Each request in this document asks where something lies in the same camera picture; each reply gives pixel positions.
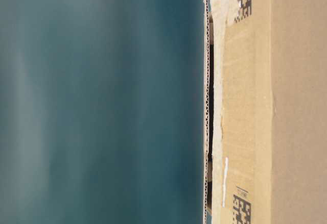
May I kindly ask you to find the brown cardboard box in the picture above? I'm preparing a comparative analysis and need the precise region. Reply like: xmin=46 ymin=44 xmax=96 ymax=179
xmin=202 ymin=0 xmax=326 ymax=223

